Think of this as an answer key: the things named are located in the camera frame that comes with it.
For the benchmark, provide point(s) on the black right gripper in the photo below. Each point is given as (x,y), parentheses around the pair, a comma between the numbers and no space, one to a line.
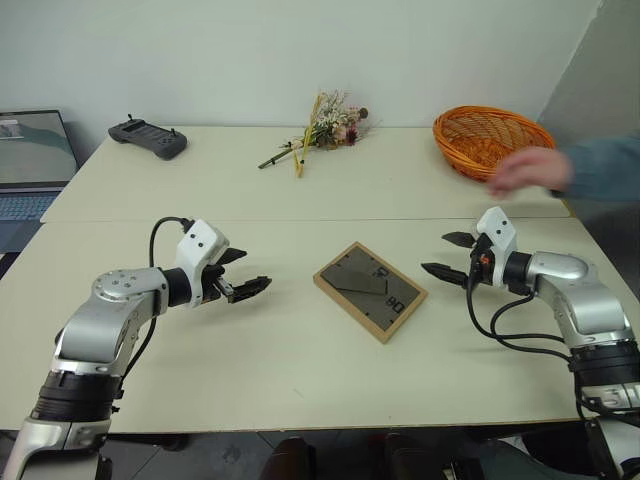
(482,267)

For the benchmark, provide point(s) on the dark grey handheld controller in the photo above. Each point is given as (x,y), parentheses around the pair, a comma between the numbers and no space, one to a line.
(150,137)

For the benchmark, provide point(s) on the dried flower bouquet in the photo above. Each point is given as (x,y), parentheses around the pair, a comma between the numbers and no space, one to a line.
(330,122)

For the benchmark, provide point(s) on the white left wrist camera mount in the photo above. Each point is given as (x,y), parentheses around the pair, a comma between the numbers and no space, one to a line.
(197,245)

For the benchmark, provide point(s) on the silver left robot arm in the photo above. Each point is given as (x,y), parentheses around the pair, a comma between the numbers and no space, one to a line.
(100,320)

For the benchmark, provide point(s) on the orange wicker basket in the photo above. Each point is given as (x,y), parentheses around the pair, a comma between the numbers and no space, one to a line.
(480,140)

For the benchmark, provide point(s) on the person's forearm blue sleeve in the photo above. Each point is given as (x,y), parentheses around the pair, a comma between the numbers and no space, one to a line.
(605,167)

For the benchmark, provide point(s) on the wooden picture frame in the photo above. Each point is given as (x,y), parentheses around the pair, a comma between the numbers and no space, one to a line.
(370,300)

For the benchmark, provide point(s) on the laptop computer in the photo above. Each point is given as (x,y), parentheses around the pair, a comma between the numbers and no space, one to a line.
(30,150)

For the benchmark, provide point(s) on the dark rounded shape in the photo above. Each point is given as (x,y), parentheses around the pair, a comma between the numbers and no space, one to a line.
(290,460)

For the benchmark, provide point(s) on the person's bare hand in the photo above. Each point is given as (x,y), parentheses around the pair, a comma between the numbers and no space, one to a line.
(535,170)

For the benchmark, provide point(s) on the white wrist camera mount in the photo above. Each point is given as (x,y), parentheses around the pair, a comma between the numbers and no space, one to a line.
(500,235)
(197,245)

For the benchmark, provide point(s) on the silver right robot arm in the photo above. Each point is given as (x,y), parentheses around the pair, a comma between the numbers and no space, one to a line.
(585,305)

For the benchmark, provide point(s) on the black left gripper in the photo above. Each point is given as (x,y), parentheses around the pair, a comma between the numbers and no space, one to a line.
(217,282)

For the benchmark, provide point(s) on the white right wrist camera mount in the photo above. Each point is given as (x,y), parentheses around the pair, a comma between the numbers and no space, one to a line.
(500,235)

